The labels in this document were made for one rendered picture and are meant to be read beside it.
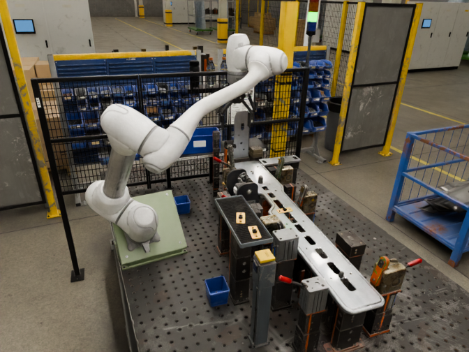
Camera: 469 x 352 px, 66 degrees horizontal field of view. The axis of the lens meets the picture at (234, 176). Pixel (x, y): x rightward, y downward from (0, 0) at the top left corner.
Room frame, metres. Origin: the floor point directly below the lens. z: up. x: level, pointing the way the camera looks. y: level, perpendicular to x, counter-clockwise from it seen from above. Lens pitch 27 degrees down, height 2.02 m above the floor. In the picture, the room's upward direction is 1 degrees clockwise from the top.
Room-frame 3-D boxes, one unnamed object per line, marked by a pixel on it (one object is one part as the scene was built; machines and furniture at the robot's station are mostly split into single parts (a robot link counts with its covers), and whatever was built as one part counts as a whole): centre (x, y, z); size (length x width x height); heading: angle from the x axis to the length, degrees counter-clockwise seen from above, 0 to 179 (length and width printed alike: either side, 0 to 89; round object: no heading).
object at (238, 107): (2.64, -0.03, 1.30); 0.23 x 0.02 x 0.31; 109
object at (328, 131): (5.09, -1.55, 0.36); 0.50 x 0.50 x 0.73
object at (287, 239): (1.28, -0.23, 0.90); 0.13 x 0.10 x 0.41; 109
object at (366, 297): (1.63, -0.29, 1.00); 1.38 x 0.22 x 0.02; 19
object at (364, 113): (4.70, -1.78, 1.00); 1.04 x 0.14 x 2.00; 114
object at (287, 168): (2.10, -0.33, 0.87); 0.12 x 0.09 x 0.35; 109
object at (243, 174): (1.68, -0.05, 0.94); 0.18 x 0.13 x 0.49; 19
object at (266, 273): (1.08, -0.12, 0.92); 0.08 x 0.08 x 0.44; 19
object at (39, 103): (2.52, 0.35, 0.77); 1.97 x 0.14 x 1.55; 109
